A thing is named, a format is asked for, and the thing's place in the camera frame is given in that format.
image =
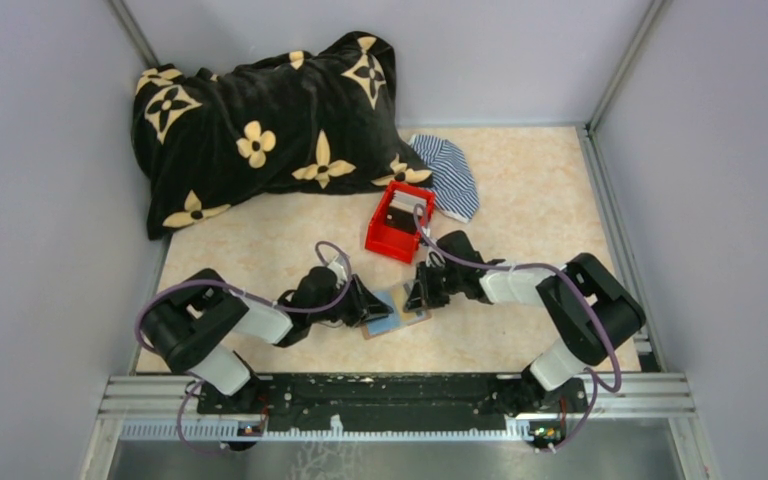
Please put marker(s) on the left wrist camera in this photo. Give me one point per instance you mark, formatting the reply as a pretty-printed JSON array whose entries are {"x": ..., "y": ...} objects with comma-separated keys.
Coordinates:
[{"x": 341, "y": 270}]

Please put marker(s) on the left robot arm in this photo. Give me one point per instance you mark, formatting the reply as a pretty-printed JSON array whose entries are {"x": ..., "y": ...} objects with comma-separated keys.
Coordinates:
[{"x": 186, "y": 324}]

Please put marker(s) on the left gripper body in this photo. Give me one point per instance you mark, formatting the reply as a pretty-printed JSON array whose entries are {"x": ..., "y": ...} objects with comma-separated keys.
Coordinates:
[{"x": 358, "y": 299}]

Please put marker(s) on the pink leather card holder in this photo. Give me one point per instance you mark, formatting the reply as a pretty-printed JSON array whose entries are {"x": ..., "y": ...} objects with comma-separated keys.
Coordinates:
[{"x": 422, "y": 316}]

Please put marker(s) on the red plastic bin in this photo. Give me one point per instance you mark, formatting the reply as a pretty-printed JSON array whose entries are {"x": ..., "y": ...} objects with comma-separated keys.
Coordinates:
[{"x": 392, "y": 243}]

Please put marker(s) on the grey cards in bin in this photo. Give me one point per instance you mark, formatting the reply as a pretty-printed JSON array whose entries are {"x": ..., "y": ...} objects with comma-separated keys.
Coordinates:
[{"x": 407, "y": 201}]

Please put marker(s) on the black floral blanket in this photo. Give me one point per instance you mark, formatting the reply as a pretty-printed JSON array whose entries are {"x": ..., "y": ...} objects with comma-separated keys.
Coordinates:
[{"x": 299, "y": 122}]

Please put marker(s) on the blue striped cloth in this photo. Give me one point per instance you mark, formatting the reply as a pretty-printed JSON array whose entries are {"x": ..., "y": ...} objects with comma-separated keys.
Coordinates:
[{"x": 454, "y": 186}]

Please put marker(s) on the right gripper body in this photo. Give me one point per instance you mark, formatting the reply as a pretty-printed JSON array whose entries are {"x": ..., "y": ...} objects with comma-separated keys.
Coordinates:
[{"x": 427, "y": 287}]

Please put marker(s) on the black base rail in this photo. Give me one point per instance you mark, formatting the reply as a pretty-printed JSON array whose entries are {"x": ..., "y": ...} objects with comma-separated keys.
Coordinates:
[{"x": 447, "y": 402}]

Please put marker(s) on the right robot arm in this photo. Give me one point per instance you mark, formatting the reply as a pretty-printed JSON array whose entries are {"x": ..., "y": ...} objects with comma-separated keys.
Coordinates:
[{"x": 589, "y": 308}]

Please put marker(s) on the black card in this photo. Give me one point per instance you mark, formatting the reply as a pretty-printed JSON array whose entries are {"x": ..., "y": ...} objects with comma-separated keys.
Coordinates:
[{"x": 400, "y": 220}]

